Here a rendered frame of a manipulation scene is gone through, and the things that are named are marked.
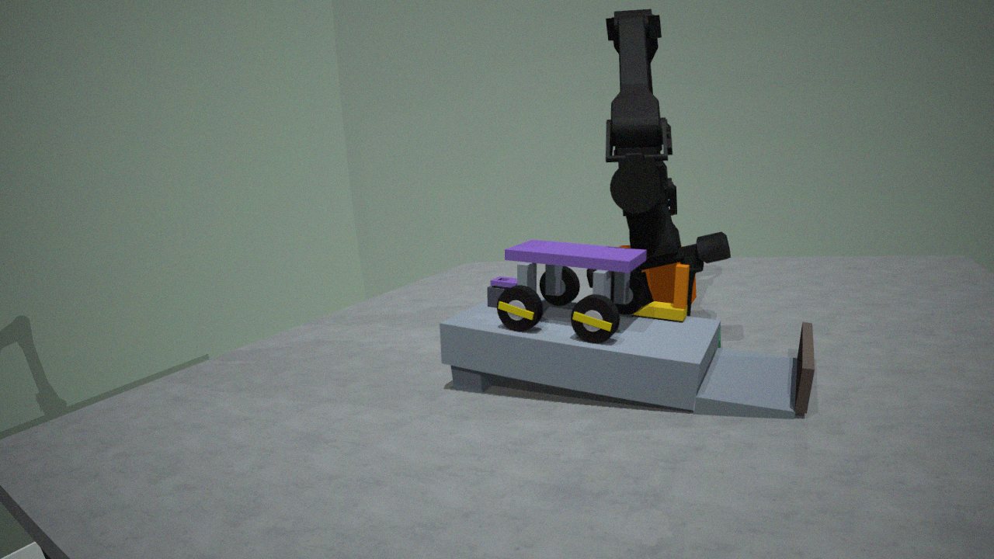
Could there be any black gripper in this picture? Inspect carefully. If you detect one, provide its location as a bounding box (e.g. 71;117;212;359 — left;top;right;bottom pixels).
625;201;731;317

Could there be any grey ramp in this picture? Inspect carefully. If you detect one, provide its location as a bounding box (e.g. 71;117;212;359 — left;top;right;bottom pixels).
440;286;815;419

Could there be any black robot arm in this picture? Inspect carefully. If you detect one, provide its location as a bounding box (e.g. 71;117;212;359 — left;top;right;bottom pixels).
606;9;677;216

